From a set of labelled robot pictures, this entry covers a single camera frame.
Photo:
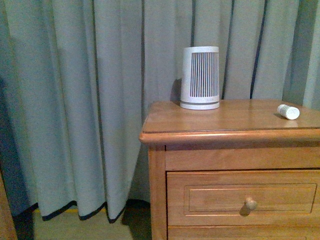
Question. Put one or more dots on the white medicine bottle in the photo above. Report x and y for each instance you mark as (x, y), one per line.
(288, 112)

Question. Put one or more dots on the grey curtain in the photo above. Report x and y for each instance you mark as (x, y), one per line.
(78, 76)

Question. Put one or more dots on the wooden nightstand cabinet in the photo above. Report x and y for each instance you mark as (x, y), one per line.
(240, 135)

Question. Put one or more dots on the drawer wooden knob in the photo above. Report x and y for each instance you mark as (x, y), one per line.
(250, 204)

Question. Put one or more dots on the white slatted air purifier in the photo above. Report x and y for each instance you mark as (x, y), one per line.
(200, 88)

